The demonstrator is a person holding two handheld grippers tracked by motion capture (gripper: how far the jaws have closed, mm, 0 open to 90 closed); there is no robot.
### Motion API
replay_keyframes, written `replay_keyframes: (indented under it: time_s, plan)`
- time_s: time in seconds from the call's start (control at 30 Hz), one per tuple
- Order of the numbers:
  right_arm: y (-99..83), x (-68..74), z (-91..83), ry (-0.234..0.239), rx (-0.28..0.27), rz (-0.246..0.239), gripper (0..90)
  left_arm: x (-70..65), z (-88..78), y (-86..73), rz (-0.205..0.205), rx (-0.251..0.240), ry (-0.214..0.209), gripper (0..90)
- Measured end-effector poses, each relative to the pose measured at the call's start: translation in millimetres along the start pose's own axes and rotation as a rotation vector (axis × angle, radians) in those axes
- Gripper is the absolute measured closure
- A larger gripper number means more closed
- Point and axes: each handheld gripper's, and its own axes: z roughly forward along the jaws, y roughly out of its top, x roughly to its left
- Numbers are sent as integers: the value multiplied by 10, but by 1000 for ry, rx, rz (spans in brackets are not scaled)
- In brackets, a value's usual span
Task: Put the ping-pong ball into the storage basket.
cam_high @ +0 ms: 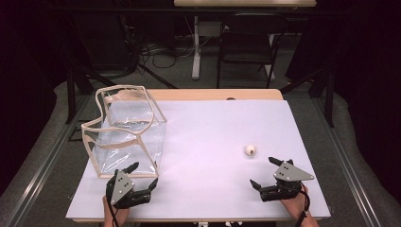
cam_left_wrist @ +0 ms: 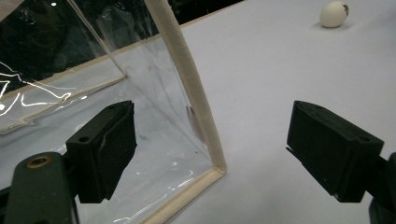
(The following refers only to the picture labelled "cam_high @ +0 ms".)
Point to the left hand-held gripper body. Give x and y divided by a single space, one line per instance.
121 186

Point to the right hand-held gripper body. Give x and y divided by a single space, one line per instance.
291 173

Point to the small white ball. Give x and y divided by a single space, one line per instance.
250 149

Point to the clear plastic bag beige trim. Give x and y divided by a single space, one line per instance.
126 132

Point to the person's left hand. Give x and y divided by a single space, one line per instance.
121 216

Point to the person's right hand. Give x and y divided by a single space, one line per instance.
294 205

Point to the white table mat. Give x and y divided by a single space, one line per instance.
205 151

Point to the black tripod stand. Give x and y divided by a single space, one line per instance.
327 94
82 78

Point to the wooden table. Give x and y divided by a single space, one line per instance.
201 94

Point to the dark curtain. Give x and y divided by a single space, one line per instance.
372 94
22 94

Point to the black folding chair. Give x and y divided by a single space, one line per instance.
249 41

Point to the grey box under background table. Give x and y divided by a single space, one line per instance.
208 29

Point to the white-legged background table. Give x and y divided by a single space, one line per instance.
246 3

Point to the metal floor rail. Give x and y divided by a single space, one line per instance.
47 160
346 164

